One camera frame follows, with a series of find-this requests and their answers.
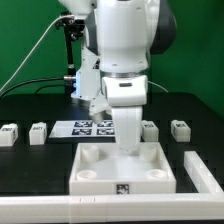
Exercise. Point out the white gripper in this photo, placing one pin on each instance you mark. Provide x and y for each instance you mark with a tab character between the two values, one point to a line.
124	98

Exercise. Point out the white square tabletop tray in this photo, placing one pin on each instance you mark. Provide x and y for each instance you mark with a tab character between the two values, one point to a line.
105	169

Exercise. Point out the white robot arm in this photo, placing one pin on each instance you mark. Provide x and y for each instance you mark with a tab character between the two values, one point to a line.
119	38

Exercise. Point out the white marker sheet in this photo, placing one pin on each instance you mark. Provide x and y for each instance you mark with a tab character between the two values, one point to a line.
82	128

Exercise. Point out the white L-shaped fence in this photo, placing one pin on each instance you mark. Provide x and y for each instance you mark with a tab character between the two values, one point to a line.
207	203

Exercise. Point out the black camera on stand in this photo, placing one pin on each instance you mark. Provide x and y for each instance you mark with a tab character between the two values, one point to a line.
73	31

